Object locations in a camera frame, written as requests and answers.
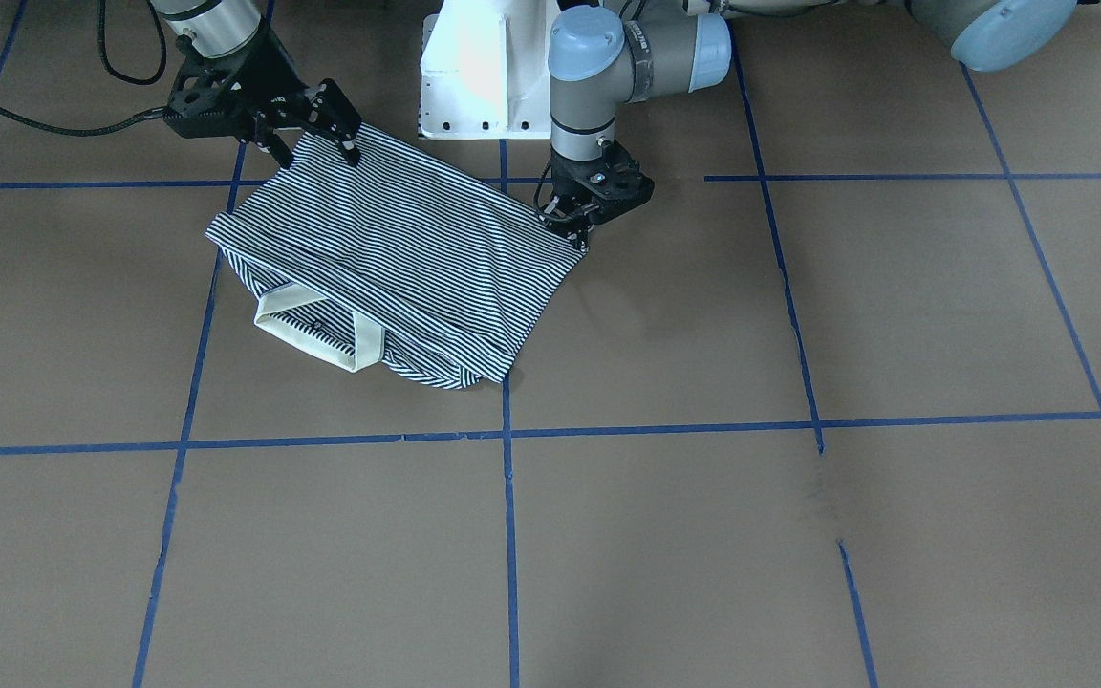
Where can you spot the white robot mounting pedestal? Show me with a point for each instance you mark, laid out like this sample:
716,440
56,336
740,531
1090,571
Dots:
484,73

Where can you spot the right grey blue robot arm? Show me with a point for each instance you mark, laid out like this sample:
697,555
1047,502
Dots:
217,28

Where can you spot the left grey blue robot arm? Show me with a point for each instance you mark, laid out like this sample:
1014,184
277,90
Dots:
603,54

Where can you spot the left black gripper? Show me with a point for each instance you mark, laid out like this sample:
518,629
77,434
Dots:
566,207

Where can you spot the navy white striped polo shirt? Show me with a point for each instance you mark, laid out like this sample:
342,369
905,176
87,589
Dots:
401,260

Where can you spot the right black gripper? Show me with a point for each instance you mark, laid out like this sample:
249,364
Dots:
265,83

